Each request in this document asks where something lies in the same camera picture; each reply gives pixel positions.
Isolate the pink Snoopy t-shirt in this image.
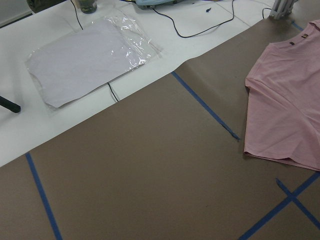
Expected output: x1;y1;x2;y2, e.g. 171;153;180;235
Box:
244;20;320;171

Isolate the paper in plastic sleeve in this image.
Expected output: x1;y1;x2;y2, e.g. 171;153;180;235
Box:
26;13;162;108

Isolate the light blue device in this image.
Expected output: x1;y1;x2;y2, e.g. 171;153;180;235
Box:
135;0;183;7

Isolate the dark glass jar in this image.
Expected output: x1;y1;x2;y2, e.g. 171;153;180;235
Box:
78;0;98;14

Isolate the black tripod leg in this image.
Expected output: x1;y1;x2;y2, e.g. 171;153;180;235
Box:
0;96;21;113

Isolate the long black cable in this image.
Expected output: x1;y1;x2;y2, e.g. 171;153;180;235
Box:
119;0;236;39

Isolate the thin black cable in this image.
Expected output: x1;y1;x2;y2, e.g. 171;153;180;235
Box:
69;0;120;102

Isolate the aluminium frame post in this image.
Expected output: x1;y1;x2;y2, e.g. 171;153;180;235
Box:
269;0;297;20

